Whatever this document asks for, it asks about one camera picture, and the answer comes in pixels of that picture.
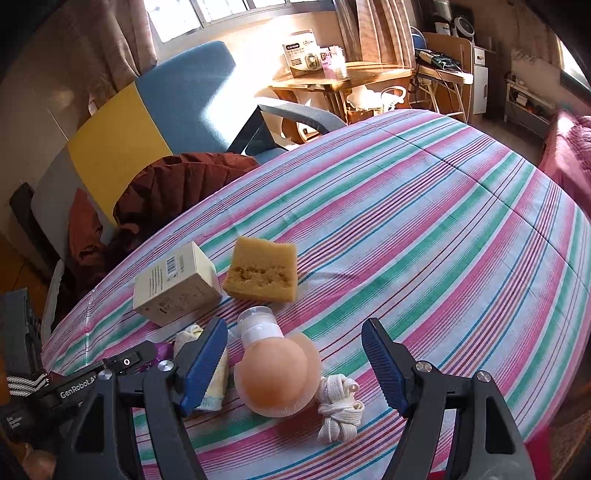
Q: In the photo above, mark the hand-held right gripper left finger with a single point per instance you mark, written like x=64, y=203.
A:
x=205, y=364

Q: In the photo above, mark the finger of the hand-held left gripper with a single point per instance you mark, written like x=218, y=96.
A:
x=18, y=332
x=134, y=356

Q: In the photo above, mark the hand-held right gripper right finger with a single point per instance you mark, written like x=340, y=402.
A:
x=383, y=369

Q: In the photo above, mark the pale knitted sock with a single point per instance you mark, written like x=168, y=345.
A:
x=214, y=392

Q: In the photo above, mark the purple snack packet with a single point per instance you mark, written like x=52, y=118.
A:
x=164, y=353

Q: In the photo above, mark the pink bottle with white cap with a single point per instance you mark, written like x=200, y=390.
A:
x=272, y=374

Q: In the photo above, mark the beige carton box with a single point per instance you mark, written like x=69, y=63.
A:
x=175, y=286

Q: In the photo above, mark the yellow sponge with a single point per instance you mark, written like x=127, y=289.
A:
x=258, y=272

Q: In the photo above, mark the person's left hand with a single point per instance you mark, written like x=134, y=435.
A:
x=39, y=464

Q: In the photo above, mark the striped tablecloth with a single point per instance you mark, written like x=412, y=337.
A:
x=415, y=230

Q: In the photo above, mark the dark red jacket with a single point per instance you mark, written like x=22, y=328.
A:
x=184, y=184

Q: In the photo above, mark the red cloth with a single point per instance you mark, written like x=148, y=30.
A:
x=545, y=445

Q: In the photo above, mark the grey yellow blue chair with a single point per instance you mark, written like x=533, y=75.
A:
x=184, y=92

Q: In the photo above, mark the white plastic bag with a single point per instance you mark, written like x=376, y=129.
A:
x=374, y=99

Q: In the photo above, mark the pink bed blanket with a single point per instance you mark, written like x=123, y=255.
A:
x=570, y=147

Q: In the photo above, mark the wooden side table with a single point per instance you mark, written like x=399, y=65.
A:
x=351, y=76

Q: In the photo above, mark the grey shelf rack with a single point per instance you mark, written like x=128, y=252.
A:
x=526, y=106

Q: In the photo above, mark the white cabinet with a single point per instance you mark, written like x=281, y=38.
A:
x=482, y=78

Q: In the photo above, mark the pink white small box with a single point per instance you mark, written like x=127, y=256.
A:
x=333, y=62

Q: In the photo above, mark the beige patterned curtain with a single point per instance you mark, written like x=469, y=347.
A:
x=129, y=37
x=374, y=27

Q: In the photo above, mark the wooden folding table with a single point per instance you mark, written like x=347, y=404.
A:
x=450, y=55

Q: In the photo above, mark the white green appliance box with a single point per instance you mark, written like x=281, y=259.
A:
x=302, y=53

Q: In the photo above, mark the window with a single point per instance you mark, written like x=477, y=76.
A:
x=221, y=16

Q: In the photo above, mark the white fan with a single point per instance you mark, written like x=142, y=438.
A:
x=461, y=27

